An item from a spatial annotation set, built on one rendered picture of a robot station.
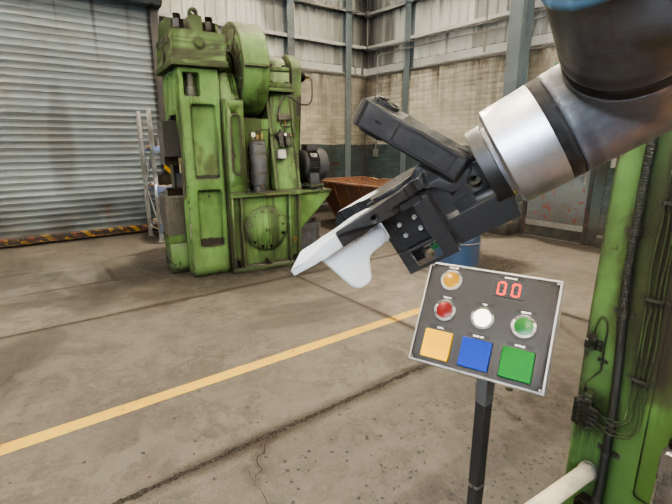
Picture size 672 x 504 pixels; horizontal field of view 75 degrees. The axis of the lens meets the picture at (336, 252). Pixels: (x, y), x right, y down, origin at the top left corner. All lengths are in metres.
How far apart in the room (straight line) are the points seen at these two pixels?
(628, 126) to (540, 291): 0.84
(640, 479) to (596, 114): 1.23
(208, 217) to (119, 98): 3.47
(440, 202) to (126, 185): 7.85
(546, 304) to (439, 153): 0.83
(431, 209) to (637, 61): 0.18
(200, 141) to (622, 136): 4.95
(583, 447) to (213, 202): 4.49
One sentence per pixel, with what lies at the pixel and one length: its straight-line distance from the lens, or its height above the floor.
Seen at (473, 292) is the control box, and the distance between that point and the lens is 1.22.
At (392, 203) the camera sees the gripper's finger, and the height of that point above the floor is 1.48.
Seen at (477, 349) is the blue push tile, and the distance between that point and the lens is 1.18.
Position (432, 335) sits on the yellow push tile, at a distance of 1.21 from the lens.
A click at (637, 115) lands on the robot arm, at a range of 0.39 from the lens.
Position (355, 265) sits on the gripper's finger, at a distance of 0.40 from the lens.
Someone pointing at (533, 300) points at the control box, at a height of 1.15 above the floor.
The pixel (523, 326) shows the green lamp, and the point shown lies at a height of 1.09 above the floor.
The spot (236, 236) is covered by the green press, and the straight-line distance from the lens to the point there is 5.29.
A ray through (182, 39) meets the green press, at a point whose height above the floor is 2.55.
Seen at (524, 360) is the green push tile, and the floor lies 1.02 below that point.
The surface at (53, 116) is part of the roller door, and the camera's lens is 8.01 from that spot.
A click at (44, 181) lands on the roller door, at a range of 8.00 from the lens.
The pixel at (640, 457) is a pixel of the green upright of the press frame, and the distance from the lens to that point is 1.47.
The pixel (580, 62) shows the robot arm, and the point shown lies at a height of 1.58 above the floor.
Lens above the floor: 1.53
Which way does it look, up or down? 14 degrees down
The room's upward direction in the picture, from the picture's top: straight up
